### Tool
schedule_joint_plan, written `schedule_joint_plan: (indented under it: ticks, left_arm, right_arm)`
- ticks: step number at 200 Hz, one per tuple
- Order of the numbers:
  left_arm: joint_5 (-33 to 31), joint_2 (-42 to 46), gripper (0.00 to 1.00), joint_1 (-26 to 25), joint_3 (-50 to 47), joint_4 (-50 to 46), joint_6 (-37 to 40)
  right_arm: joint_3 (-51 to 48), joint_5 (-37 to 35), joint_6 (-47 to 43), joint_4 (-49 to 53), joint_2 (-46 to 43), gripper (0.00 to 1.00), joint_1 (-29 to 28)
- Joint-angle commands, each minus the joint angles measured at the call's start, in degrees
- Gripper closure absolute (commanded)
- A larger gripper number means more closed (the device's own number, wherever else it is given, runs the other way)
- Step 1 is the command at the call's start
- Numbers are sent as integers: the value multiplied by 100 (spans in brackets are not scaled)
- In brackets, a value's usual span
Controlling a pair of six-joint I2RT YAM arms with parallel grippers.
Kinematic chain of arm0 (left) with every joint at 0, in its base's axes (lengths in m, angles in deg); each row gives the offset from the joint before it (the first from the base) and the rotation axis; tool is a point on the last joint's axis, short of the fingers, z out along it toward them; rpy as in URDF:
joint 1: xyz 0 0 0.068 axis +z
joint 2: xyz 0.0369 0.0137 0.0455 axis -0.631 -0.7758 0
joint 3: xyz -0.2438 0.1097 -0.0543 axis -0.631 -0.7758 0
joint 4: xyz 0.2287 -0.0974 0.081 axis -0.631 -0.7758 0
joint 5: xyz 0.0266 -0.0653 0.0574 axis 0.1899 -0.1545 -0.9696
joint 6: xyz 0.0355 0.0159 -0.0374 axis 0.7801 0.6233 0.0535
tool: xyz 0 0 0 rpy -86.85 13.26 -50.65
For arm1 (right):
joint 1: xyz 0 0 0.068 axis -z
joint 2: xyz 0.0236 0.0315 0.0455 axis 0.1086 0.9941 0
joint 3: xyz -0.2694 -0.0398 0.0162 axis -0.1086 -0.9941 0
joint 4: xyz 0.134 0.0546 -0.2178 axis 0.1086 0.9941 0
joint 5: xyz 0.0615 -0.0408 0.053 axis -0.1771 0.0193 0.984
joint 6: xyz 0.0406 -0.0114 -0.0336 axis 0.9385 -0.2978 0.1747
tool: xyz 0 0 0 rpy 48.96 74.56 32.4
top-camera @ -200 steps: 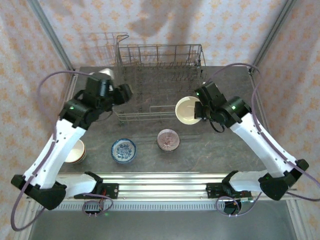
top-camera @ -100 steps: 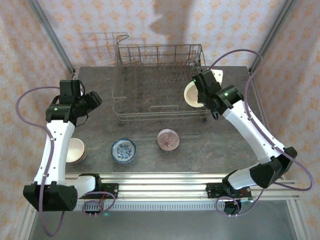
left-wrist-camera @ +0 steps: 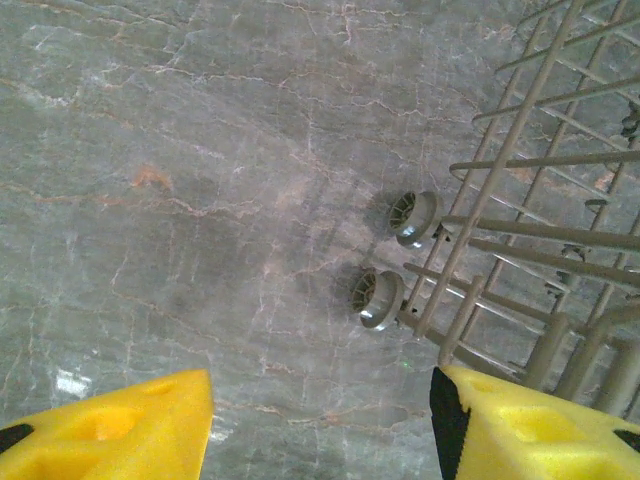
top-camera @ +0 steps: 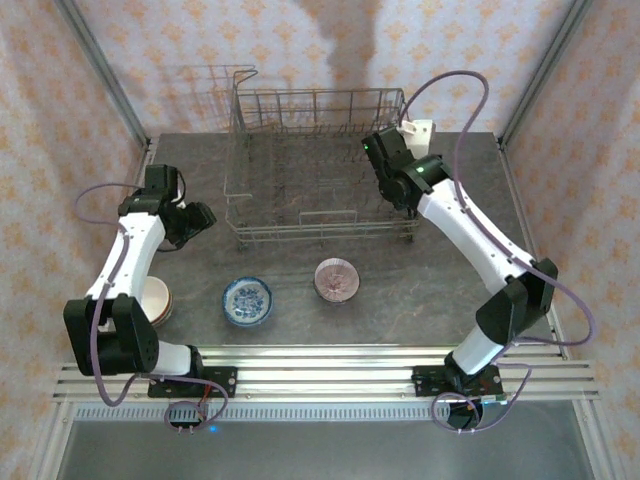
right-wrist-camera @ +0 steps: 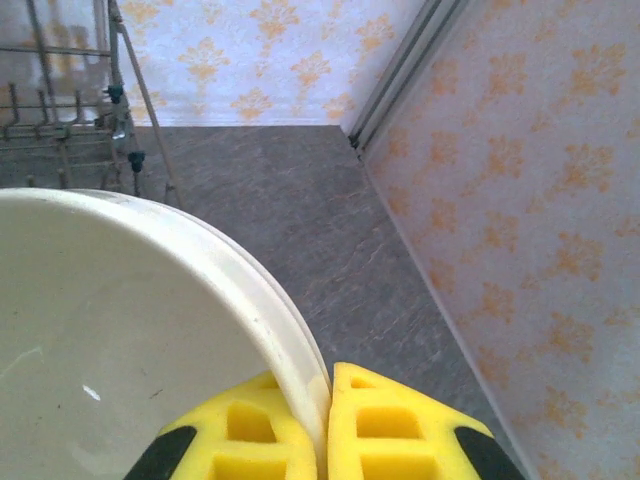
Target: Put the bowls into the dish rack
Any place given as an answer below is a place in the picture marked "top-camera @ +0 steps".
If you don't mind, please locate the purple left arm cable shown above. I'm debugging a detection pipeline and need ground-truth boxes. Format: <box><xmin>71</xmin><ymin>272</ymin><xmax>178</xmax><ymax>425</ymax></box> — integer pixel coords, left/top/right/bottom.
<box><xmin>73</xmin><ymin>180</ymin><xmax>231</xmax><ymax>435</ymax></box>

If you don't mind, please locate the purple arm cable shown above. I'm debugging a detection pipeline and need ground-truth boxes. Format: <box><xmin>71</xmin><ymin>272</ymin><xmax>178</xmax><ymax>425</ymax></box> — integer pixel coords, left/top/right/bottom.
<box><xmin>399</xmin><ymin>69</ymin><xmax>599</xmax><ymax>435</ymax></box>
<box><xmin>73</xmin><ymin>180</ymin><xmax>231</xmax><ymax>435</ymax></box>

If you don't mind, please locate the blue white porcelain bowl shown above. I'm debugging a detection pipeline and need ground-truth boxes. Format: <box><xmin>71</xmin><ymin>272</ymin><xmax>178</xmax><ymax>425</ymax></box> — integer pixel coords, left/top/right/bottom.
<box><xmin>222</xmin><ymin>276</ymin><xmax>275</xmax><ymax>327</ymax></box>

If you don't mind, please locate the aluminium rail platform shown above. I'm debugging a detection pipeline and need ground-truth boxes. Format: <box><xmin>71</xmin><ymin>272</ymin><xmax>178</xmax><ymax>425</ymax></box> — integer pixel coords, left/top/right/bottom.
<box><xmin>52</xmin><ymin>344</ymin><xmax>601</xmax><ymax>404</ymax></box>

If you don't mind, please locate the grey wire dish rack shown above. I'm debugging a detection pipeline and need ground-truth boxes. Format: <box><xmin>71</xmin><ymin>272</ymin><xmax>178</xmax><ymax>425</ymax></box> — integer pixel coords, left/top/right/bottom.
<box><xmin>223</xmin><ymin>67</ymin><xmax>420</xmax><ymax>251</ymax></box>

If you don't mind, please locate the aluminium frame post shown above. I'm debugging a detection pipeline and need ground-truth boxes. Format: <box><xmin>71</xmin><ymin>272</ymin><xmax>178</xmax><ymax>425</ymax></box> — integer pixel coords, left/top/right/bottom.
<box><xmin>53</xmin><ymin>0</ymin><xmax>154</xmax><ymax>149</ymax></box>
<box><xmin>497</xmin><ymin>0</ymin><xmax>596</xmax><ymax>151</ymax></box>

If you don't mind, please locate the grey slotted cable duct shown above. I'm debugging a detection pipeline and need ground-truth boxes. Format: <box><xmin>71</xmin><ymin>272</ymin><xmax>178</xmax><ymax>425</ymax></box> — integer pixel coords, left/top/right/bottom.
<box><xmin>74</xmin><ymin>403</ymin><xmax>576</xmax><ymax>422</ymax></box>

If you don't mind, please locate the aluminium table side rail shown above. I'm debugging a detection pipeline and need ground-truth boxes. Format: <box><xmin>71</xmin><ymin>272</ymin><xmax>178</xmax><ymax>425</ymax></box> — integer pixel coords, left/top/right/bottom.
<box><xmin>497</xmin><ymin>142</ymin><xmax>571</xmax><ymax>361</ymax></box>
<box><xmin>79</xmin><ymin>139</ymin><xmax>159</xmax><ymax>361</ymax></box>

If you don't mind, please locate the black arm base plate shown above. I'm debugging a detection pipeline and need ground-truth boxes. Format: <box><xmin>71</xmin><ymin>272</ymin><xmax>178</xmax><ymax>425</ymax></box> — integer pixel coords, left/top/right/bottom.
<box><xmin>412</xmin><ymin>364</ymin><xmax>504</xmax><ymax>400</ymax></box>
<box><xmin>147</xmin><ymin>366</ymin><xmax>239</xmax><ymax>400</ymax></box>

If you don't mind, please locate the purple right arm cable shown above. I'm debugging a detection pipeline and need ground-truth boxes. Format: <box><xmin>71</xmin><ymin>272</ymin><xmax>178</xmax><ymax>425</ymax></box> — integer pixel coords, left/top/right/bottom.
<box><xmin>399</xmin><ymin>69</ymin><xmax>599</xmax><ymax>435</ymax></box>

